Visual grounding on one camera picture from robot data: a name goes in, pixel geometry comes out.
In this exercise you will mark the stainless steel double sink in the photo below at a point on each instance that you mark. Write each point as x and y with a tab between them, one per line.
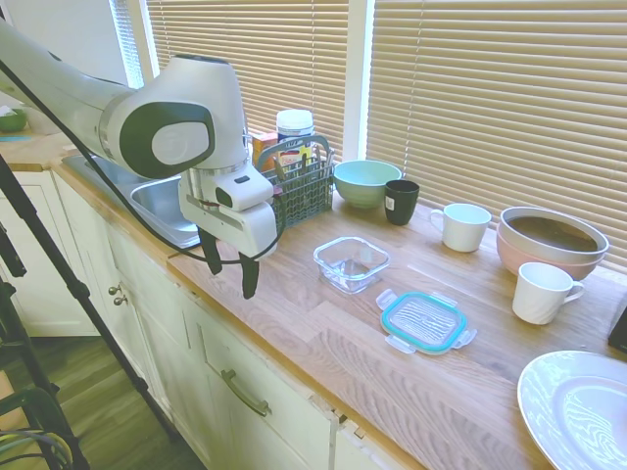
161	201

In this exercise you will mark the white dinner plate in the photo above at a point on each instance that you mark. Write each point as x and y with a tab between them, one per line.
578	416

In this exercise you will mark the black cup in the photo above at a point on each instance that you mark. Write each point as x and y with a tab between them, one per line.
401	205

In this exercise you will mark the orange cardboard box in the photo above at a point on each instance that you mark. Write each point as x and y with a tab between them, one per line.
264	147

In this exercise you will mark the white kitchen cabinet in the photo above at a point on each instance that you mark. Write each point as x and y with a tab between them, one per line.
161	343

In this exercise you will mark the grey bowl with brown inside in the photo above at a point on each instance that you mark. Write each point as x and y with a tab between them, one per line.
520	243

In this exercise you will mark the mint green bowl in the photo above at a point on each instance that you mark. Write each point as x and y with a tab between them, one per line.
362	191

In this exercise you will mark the steel fork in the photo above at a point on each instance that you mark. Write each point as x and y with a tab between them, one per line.
317	157

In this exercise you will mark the steel knife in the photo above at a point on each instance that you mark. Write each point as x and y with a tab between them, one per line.
331	158

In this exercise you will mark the clear glass food container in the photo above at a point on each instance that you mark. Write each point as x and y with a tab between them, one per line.
343	280

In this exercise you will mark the narrow white window blind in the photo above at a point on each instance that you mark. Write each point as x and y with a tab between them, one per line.
128	54

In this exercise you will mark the clear lid with teal seal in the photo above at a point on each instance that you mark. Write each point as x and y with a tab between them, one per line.
423	323

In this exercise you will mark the dark green clamp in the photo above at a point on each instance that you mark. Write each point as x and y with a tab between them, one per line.
46	406

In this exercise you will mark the white jar with blue label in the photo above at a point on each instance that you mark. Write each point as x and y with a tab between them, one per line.
294	129

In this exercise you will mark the white ceramic mug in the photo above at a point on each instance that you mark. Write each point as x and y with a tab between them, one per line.
463	232
536	298

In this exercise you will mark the grey plastic cutlery basket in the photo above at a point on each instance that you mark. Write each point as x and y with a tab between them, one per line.
303	201

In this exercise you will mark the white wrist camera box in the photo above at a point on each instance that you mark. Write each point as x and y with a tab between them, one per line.
245	191

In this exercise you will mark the round metal cabinet knob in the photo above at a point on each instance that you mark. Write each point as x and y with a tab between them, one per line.
120	300
114	290

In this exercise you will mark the wide beige window blind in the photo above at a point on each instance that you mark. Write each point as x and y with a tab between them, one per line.
490	98

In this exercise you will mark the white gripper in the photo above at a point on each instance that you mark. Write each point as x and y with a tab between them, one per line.
250	227

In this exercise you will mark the bright green bowl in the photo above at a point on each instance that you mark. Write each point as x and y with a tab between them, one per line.
12	121

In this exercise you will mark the black tripod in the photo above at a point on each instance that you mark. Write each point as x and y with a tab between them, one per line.
78	289

